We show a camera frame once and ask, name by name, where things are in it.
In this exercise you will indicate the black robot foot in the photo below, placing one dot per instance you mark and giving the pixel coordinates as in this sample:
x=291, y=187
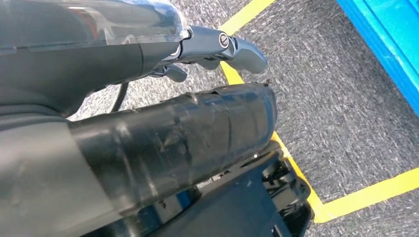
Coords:
x=248, y=202

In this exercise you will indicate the yellow floor tape square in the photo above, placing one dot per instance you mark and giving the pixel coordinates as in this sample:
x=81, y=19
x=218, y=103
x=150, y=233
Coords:
x=360, y=198

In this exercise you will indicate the blue metal shelf rack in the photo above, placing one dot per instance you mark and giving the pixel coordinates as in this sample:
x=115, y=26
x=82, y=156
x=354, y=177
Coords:
x=392, y=32

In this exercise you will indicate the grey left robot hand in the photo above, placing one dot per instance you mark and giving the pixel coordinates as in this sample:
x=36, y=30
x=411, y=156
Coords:
x=163, y=144

